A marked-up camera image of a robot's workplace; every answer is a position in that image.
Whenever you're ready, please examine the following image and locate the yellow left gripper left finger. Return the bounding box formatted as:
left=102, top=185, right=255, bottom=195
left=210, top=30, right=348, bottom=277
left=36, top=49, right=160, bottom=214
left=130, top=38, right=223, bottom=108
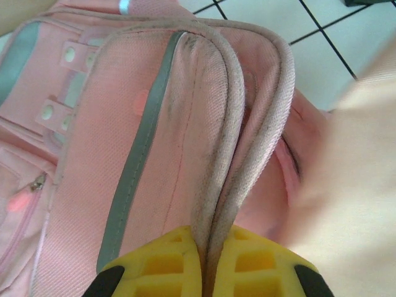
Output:
left=86, top=225, right=204, bottom=297

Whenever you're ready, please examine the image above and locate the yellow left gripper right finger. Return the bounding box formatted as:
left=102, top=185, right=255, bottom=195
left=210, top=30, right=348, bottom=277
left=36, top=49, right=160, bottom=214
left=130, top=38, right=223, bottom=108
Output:
left=212, top=223, right=335, bottom=297

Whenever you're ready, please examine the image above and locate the beige pink soft case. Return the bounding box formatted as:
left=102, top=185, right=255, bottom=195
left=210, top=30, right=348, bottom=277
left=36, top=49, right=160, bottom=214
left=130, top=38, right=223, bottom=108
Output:
left=287, top=46, right=396, bottom=297

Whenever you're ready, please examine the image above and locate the pink school backpack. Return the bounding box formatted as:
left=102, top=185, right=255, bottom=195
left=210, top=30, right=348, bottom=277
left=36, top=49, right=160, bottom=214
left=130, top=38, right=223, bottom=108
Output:
left=0, top=0, right=341, bottom=297

